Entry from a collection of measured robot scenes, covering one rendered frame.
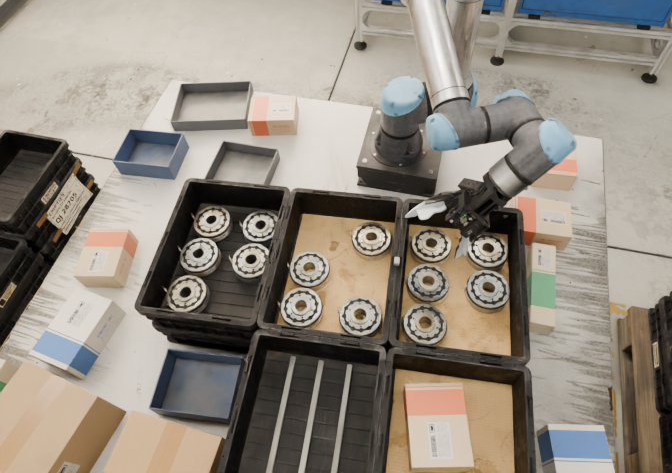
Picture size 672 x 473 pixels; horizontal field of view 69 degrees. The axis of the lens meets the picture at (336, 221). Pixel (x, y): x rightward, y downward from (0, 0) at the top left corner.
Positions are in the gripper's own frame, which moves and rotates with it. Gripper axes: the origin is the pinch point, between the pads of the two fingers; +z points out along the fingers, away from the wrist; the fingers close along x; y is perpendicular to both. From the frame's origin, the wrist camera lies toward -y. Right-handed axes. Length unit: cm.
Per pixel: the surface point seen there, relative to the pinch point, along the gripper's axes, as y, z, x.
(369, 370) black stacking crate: 15.9, 28.7, 9.6
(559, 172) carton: -51, -18, 32
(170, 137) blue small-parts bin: -50, 60, -69
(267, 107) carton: -64, 35, -49
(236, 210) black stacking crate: -19, 43, -36
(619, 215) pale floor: -125, -6, 104
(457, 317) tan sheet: 0.7, 12.0, 20.6
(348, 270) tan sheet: -6.5, 26.3, -4.4
